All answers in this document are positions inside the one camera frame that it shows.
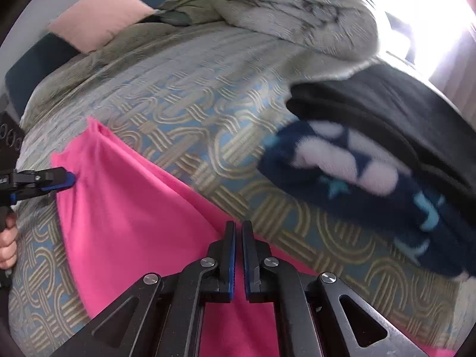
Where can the pink pillow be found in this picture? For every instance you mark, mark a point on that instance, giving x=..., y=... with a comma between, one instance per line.
x=90, y=24

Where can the folded grey duvet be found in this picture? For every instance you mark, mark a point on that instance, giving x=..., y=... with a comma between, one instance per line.
x=345, y=29

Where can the patterned bedspread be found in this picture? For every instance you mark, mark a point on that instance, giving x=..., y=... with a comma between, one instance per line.
x=202, y=102

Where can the dark framed window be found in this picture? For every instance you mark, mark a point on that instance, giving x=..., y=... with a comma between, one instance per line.
x=424, y=32

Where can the pink pants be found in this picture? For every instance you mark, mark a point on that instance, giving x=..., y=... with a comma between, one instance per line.
x=125, y=218

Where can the folded black garment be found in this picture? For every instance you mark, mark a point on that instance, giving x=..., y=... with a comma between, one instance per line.
x=410, y=120

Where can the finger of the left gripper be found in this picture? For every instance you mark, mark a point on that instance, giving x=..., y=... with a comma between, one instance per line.
x=32, y=184

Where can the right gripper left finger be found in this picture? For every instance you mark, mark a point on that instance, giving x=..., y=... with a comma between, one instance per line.
x=162, y=315

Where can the navy star fleece garment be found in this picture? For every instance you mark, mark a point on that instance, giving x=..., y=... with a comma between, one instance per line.
x=337, y=168

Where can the teal headboard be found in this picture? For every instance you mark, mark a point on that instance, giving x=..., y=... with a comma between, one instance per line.
x=41, y=59

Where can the person left hand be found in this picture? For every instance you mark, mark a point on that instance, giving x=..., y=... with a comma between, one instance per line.
x=8, y=243

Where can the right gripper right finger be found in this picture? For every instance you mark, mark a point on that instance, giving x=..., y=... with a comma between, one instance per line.
x=317, y=315

